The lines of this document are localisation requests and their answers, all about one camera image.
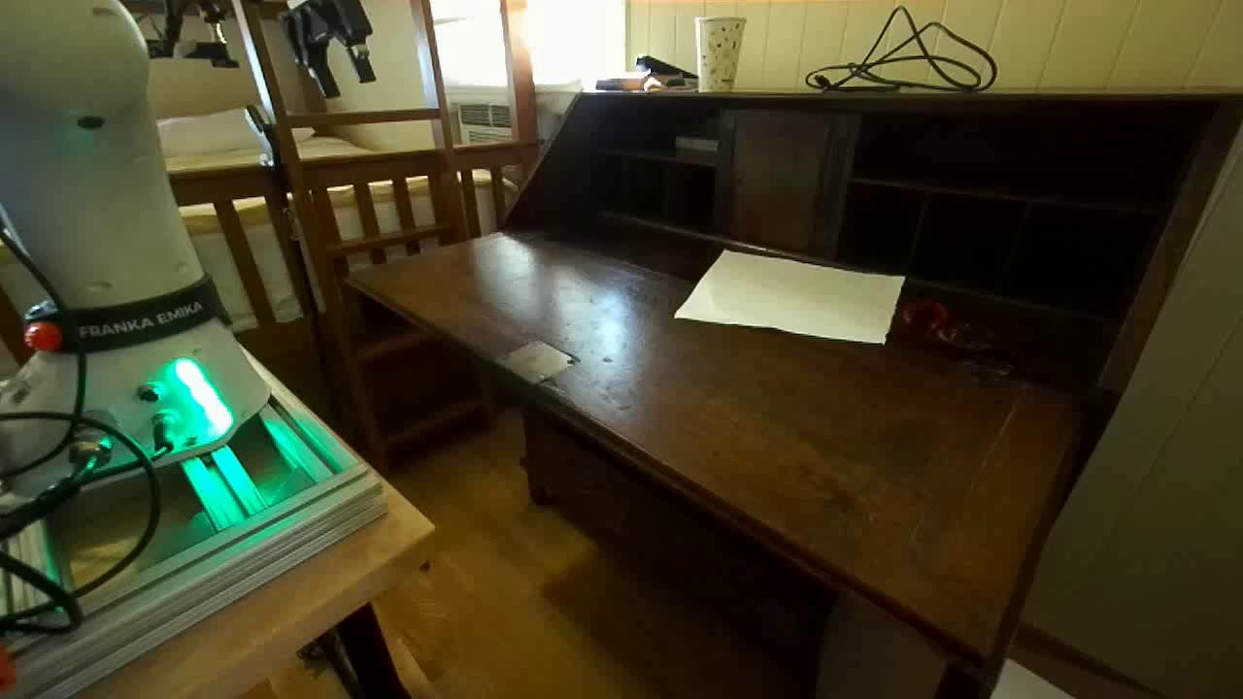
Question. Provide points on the black tripod stand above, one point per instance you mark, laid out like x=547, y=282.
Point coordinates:
x=182, y=29

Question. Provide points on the white paper sheet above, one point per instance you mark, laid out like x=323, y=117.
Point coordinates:
x=794, y=295

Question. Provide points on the small grey flat object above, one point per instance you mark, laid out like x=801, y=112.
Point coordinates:
x=539, y=361

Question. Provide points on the dark wooden drop-front lid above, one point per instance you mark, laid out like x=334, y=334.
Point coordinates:
x=777, y=440

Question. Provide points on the white mattress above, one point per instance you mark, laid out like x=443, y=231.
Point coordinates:
x=394, y=214

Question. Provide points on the light wooden robot table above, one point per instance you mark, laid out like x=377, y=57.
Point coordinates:
x=305, y=607

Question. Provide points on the dark wooden secretary cabinet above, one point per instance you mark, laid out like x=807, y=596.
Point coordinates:
x=1035, y=194

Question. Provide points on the small dark flat object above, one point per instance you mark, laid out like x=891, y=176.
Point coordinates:
x=661, y=67

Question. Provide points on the patterned paper cup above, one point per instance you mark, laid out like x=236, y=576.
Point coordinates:
x=722, y=51

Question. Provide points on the white wall heater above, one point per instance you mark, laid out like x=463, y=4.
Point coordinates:
x=482, y=113

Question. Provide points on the red round button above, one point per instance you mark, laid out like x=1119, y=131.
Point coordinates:
x=46, y=334

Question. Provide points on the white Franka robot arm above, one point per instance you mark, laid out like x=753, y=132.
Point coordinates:
x=79, y=167

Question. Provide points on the red small item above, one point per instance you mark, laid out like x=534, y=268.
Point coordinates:
x=944, y=322

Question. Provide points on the small inner cabinet door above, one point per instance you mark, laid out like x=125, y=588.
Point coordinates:
x=782, y=180

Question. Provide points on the wooden chair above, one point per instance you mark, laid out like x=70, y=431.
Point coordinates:
x=315, y=167

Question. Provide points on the white pillow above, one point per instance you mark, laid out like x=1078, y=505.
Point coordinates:
x=217, y=132

